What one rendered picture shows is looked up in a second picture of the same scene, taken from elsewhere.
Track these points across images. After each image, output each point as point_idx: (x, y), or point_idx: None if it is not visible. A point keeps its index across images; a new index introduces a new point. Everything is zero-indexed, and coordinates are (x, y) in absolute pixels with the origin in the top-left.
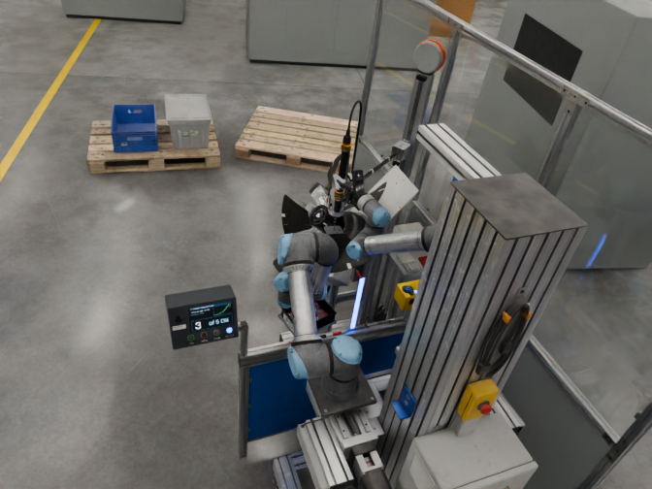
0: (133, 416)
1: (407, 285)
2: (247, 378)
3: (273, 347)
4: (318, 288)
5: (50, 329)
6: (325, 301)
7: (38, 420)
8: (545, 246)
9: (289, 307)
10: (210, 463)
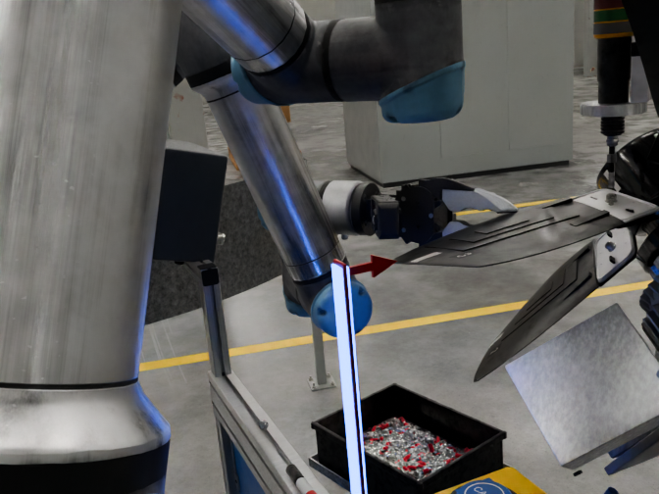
0: None
1: (500, 488)
2: (225, 462)
3: (249, 410)
4: (274, 240)
5: (478, 403)
6: (467, 453)
7: (313, 448)
8: None
9: (289, 308)
10: None
